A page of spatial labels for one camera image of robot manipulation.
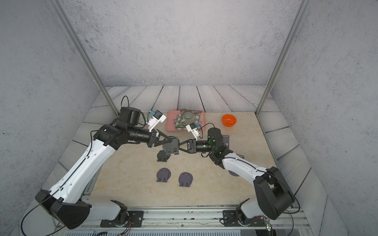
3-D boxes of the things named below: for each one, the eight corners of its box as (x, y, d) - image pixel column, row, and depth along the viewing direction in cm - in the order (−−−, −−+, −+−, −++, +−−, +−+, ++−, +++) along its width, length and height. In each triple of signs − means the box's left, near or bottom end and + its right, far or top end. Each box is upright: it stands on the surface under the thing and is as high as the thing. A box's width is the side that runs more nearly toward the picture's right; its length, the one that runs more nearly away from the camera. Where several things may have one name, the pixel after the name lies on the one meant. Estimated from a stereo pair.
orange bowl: (222, 127, 114) (223, 122, 110) (221, 118, 120) (221, 114, 116) (236, 127, 114) (237, 122, 110) (234, 118, 120) (235, 114, 116)
